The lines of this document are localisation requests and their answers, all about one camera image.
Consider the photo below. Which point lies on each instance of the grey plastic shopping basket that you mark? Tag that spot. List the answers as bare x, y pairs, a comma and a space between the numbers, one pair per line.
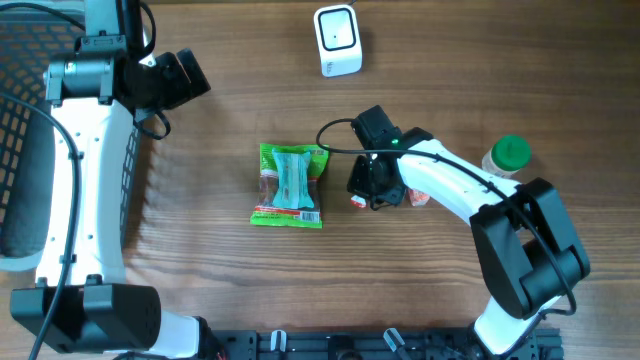
34, 200

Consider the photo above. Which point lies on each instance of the red Kleenex tissue pack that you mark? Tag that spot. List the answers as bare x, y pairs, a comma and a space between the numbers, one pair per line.
417, 198

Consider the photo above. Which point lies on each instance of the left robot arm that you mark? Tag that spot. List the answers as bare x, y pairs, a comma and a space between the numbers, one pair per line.
98, 94

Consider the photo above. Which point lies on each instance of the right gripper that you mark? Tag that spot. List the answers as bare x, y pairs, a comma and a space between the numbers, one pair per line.
359, 184

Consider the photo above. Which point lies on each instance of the white barcode scanner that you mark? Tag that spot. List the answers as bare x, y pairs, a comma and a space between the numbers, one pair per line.
338, 39

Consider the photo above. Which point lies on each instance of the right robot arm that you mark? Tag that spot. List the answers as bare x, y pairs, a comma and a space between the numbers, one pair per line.
528, 248

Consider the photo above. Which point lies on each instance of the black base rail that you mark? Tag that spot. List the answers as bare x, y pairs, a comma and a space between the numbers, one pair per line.
432, 344

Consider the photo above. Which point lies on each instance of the green lid spice jar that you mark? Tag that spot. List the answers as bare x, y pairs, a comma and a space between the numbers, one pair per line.
507, 156

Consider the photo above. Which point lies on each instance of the green snack bag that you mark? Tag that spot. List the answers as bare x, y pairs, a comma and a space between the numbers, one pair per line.
265, 213

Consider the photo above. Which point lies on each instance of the red stick packet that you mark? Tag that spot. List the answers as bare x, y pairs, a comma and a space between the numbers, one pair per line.
358, 201

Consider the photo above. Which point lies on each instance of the teal wrapped packet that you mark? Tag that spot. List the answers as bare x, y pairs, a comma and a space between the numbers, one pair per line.
292, 169

